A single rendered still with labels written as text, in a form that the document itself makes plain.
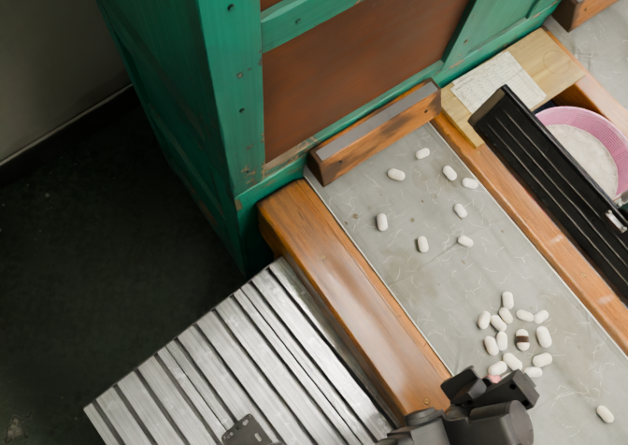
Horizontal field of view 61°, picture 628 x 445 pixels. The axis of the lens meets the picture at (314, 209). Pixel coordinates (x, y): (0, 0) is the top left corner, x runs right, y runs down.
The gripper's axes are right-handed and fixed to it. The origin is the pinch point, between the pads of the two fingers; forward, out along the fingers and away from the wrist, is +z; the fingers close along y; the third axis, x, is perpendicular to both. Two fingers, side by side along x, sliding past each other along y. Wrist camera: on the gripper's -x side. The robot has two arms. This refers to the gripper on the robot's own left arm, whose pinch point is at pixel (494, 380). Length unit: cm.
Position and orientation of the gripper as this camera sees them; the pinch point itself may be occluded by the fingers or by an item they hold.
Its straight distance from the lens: 96.0
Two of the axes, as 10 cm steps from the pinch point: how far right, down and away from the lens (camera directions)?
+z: 5.8, -1.8, 8.0
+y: -5.7, -7.8, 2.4
